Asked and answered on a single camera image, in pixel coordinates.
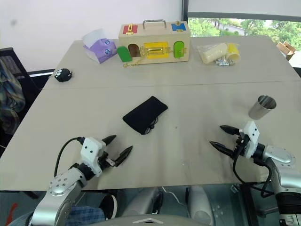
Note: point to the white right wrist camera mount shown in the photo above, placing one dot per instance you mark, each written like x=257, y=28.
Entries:
x=252, y=131

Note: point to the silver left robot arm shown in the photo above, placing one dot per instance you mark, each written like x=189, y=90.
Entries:
x=61, y=186

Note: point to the grey robot torso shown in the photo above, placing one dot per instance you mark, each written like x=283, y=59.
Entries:
x=150, y=221

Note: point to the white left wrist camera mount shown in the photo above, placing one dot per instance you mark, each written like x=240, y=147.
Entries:
x=90, y=148

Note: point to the black plush toy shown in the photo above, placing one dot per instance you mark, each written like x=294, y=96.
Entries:
x=63, y=75

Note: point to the black and white shoe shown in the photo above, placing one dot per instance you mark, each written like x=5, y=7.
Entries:
x=109, y=207

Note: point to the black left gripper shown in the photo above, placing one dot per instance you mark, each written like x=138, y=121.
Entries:
x=104, y=162

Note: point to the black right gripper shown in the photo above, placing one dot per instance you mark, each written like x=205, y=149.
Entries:
x=241, y=144

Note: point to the brown cardboard box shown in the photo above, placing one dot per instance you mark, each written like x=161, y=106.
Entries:
x=285, y=48

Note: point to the window with dark frame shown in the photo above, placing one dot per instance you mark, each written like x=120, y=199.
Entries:
x=247, y=23

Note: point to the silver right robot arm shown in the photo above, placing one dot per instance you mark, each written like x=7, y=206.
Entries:
x=284, y=174

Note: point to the purple tissue box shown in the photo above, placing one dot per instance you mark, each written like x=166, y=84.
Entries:
x=101, y=50

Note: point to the grey rounded robot leg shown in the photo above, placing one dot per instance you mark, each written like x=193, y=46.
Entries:
x=145, y=200
x=200, y=204

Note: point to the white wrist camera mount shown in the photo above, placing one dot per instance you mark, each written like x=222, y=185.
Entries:
x=90, y=148
x=252, y=131

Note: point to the small metal clips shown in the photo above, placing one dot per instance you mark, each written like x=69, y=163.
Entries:
x=223, y=62

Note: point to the stainless steel cup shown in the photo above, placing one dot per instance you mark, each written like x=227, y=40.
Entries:
x=259, y=110

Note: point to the clear bag with cream foam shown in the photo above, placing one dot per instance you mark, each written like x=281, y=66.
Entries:
x=211, y=53

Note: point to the yellow plastic cup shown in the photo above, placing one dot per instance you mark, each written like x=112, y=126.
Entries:
x=233, y=51

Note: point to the black chair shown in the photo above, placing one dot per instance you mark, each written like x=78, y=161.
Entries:
x=26, y=77

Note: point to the white tissue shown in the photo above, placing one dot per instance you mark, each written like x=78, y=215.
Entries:
x=92, y=37

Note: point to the person in plaid shirt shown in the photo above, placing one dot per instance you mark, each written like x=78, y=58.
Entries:
x=10, y=94

